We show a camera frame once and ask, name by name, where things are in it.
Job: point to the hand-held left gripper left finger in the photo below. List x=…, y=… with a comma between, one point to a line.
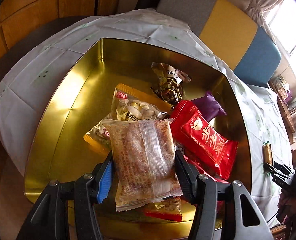
x=104, y=182

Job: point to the person's right hand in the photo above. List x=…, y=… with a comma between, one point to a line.
x=293, y=206

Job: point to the large red cake packet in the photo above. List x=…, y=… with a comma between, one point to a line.
x=202, y=135

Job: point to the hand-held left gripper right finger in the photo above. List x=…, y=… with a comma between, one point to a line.
x=185, y=177

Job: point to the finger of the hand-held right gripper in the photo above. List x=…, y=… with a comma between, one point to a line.
x=277, y=167
x=280, y=178

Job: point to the dark brown snack packet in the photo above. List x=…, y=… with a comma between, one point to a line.
x=169, y=85

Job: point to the green-ended cracker packet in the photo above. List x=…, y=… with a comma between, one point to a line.
x=267, y=153

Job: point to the white cloud-print tablecloth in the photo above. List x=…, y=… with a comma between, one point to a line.
x=25, y=85

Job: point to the maroon box with gold interior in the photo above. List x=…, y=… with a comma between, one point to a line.
x=75, y=105

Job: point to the wooden wardrobe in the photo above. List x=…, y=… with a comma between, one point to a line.
x=38, y=17

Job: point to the wooden shelf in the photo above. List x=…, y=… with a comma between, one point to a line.
x=287, y=116

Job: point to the red-ended grain bar packet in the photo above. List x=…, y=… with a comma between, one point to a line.
x=162, y=208

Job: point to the purple snack packet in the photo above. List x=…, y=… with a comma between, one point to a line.
x=209, y=105

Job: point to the clear rice cracker packet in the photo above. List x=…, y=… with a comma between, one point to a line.
x=143, y=165

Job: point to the clear seed packet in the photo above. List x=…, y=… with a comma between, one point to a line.
x=135, y=107

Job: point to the brown patterned seat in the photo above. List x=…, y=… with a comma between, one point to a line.
x=279, y=231

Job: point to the window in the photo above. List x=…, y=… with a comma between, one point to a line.
x=287, y=20

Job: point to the patterned tissue box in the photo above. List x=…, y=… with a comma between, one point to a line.
x=280, y=86

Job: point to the small purple pack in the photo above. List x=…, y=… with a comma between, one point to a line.
x=287, y=95

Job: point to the long red and gold packet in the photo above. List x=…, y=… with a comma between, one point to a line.
x=209, y=174

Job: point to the grey yellow blue chair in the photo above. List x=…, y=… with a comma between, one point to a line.
x=227, y=37

